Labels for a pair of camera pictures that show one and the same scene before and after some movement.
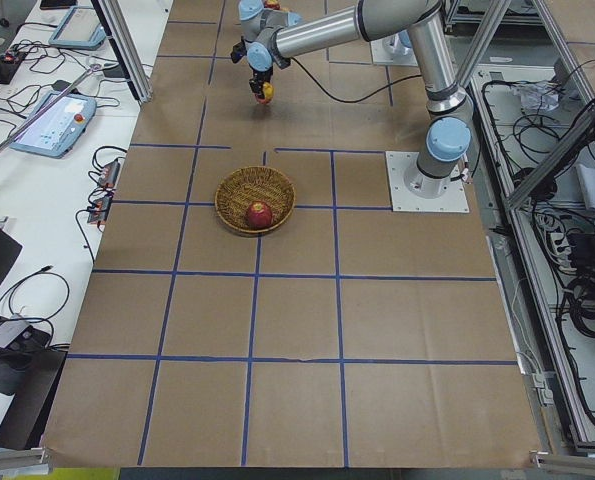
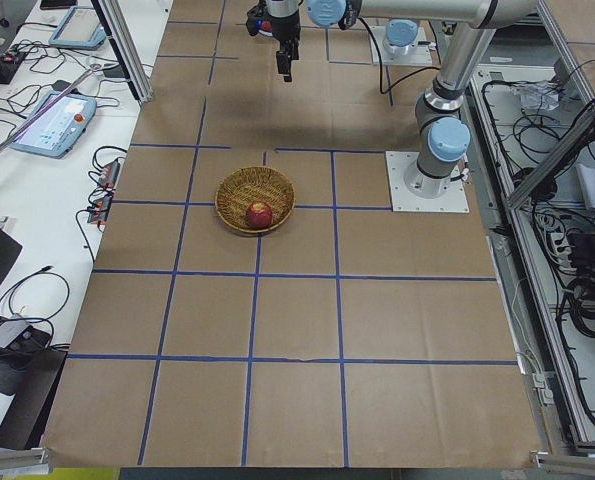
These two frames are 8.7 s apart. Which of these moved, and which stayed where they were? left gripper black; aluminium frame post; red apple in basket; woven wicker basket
Moved: left gripper black
Stayed: woven wicker basket; aluminium frame post; red apple in basket
